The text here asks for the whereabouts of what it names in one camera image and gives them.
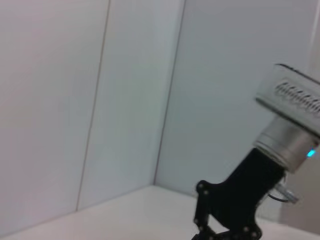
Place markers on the silver right gripper connector stub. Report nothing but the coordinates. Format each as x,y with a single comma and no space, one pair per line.
288,193

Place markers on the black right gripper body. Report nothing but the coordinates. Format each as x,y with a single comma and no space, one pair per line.
237,200

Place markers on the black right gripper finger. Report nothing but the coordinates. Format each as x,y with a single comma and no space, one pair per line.
221,236
202,215

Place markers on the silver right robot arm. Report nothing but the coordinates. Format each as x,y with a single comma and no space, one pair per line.
287,147

